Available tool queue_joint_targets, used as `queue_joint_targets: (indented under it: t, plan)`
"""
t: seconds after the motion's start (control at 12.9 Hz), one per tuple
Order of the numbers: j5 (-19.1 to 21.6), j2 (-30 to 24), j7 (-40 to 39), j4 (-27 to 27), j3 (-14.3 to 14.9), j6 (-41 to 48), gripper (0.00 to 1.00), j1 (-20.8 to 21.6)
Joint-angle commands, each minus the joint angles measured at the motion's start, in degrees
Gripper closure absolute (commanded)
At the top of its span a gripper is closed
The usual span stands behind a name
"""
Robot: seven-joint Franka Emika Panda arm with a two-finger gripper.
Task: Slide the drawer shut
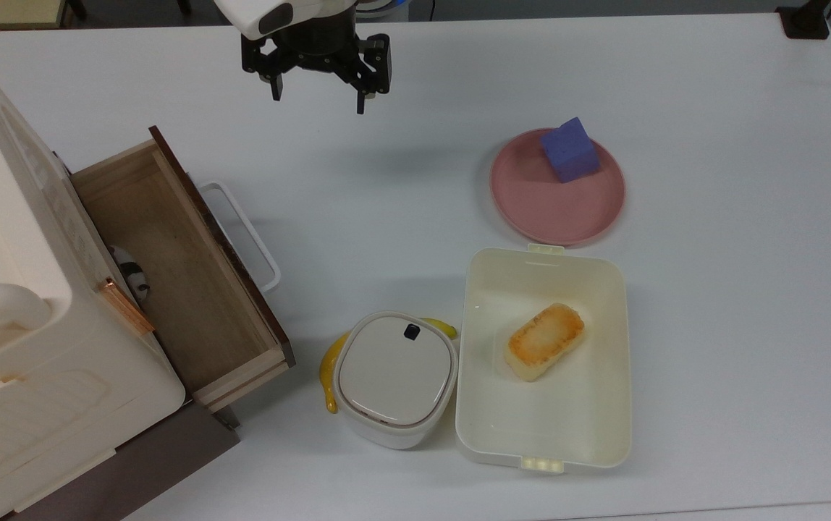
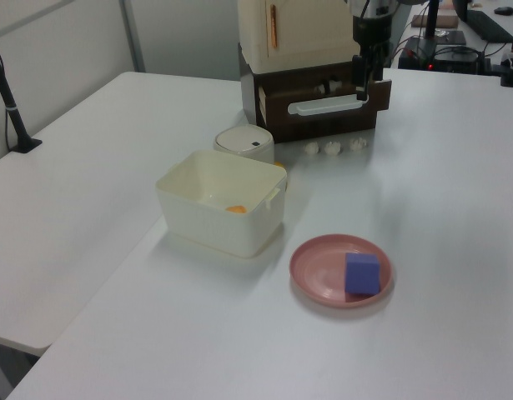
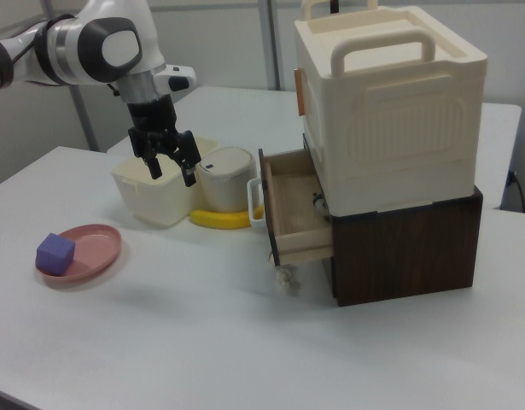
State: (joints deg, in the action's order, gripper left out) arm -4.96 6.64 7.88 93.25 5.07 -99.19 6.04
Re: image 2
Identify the black electronics box red light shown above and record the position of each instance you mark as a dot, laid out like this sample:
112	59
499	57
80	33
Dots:
441	56

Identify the black camera stand pole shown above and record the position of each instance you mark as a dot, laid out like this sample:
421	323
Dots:
6	93

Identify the purple foam block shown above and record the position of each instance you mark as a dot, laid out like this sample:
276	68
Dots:
361	275

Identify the black pole brown base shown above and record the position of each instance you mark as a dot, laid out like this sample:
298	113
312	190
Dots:
434	21

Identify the black keyboard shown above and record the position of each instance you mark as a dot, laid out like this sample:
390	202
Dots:
487	23

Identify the pink plate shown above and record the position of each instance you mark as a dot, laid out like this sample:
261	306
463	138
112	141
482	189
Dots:
323	277

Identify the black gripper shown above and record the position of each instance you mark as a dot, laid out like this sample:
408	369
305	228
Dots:
369	31

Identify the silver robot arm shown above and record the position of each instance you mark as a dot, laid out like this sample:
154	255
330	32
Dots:
373	7

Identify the white crumpled paper ball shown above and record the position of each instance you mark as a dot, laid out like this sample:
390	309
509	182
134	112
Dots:
357	144
332	148
312	148

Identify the orange object behind bin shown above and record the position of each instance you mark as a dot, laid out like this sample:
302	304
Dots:
280	164

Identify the orange fruit in bin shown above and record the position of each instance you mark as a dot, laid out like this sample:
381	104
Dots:
236	209

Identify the brown wooden drawer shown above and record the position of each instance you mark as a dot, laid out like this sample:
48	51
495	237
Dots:
323	104

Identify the brown wooden drawer cabinet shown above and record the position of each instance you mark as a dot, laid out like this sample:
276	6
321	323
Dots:
277	100

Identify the white crumpled paper in drawer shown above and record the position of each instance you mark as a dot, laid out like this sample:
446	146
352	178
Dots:
328	86

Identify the cream plastic storage bin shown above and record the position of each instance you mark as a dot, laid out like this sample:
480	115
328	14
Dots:
222	208

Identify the black computer mouse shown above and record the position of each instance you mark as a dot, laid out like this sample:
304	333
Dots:
504	11

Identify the cream plastic box with hinge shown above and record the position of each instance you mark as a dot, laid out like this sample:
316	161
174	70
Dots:
293	33

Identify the round white lidded container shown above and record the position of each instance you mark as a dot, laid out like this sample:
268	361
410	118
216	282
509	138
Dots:
244	145

